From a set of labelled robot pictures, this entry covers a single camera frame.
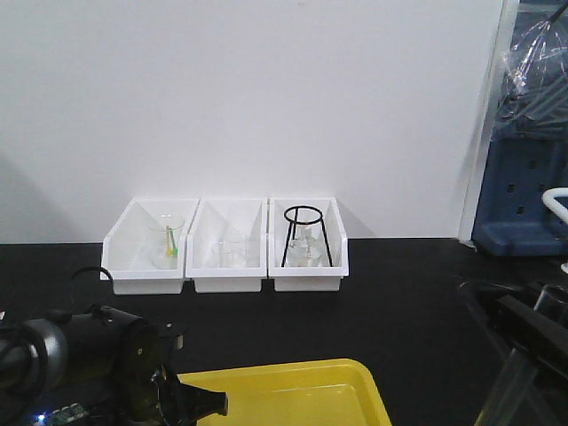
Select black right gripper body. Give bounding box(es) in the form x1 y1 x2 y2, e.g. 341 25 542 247
459 280 567 391

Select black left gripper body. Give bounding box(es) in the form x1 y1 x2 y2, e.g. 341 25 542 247
66 305 228 425

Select clear test tube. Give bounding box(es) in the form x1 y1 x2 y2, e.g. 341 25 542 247
474 283 568 426

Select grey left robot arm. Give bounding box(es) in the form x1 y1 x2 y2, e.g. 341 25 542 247
1 305 229 425

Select yellow plastic tray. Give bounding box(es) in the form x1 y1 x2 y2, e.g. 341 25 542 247
178 359 391 426

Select left white storage bin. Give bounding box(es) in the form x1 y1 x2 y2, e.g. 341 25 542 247
101 198 200 296

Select white storage bin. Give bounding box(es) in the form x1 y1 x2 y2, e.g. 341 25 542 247
267 197 349 292
185 198 268 294
101 198 200 296

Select white lab faucet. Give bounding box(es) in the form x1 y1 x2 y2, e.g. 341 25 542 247
541 187 568 274

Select glass beaker with green stirrer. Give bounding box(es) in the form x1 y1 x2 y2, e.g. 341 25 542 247
149 214 185 270

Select clear glass beakers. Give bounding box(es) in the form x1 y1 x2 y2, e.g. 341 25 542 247
211 229 247 268

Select blue pegboard drying rack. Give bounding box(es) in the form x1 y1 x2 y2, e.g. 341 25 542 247
471 1 567 256

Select middle white storage bin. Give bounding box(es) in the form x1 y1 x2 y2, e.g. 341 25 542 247
185 198 268 294

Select right white storage bin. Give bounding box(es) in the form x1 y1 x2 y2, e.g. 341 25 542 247
267 197 349 292

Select clear glass flask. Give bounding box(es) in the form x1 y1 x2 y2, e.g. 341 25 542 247
286 225 324 267

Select black power cable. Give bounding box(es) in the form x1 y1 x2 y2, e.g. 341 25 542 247
70 264 114 283

